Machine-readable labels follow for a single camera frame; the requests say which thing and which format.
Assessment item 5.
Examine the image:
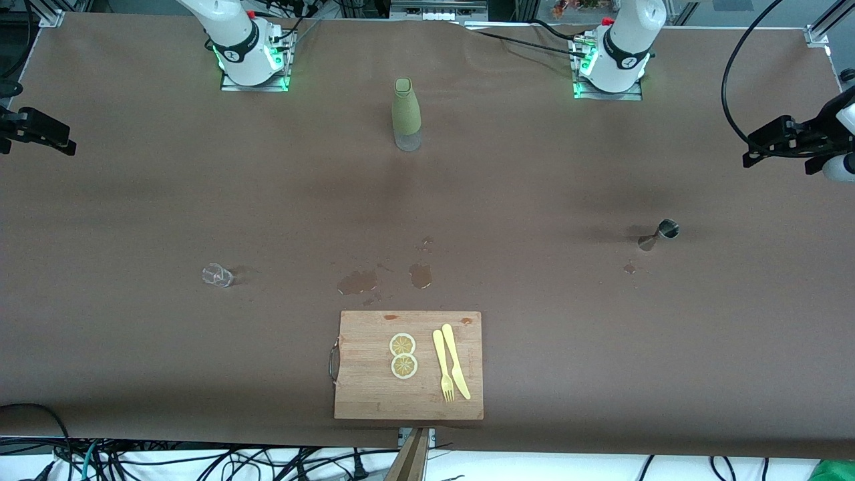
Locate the steel double jigger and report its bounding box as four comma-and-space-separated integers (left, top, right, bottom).
638, 219, 680, 253

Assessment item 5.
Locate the clear glass measuring cup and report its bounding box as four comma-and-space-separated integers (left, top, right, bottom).
202, 263, 234, 289

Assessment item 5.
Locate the brown table cover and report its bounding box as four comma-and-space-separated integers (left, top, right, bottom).
0, 12, 855, 462

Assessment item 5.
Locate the green bag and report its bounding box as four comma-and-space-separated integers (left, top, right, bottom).
808, 460, 855, 481

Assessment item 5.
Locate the olive green sleeved bottle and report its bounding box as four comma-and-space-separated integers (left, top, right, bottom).
391, 77, 423, 152

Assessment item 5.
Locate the grey equipment box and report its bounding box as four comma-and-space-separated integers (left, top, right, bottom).
389, 0, 490, 22

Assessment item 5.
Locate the yellow plastic knife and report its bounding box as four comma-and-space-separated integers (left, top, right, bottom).
442, 323, 472, 401

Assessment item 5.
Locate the yellow plastic fork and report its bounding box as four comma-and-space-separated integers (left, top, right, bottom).
432, 329, 456, 404

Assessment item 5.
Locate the wooden cutting board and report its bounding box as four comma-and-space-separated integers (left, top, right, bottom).
329, 310, 484, 421

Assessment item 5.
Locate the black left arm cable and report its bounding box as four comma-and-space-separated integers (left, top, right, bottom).
721, 0, 784, 144

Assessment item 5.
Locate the aluminium frame profile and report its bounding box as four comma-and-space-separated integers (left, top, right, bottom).
23, 0, 66, 29
805, 0, 855, 49

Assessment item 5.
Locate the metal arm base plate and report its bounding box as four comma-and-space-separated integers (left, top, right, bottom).
571, 37, 644, 102
220, 30, 293, 93

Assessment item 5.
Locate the black base power cable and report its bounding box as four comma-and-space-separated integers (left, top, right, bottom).
461, 20, 588, 57

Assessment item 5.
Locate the black looped floor cable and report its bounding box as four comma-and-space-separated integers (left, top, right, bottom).
0, 403, 73, 481

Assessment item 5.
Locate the wooden mount beam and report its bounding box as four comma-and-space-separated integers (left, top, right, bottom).
384, 428, 438, 481

